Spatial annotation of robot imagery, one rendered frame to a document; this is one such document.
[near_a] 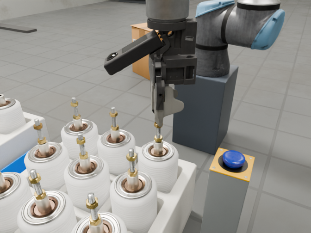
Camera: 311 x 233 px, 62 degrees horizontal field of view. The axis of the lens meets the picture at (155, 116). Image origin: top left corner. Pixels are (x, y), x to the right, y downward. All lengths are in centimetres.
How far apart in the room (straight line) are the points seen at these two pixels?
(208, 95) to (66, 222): 60
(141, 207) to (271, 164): 64
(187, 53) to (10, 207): 44
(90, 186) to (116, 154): 11
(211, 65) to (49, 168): 58
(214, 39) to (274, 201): 54
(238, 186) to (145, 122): 76
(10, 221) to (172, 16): 49
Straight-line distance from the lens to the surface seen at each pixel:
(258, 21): 81
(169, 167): 59
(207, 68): 89
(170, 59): 47
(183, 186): 63
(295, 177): 103
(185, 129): 100
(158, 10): 45
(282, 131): 125
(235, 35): 83
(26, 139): 93
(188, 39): 49
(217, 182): 50
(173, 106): 52
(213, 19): 86
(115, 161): 65
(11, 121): 92
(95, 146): 73
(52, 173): 64
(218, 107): 91
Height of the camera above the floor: 63
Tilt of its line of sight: 31 degrees down
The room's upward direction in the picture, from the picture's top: straight up
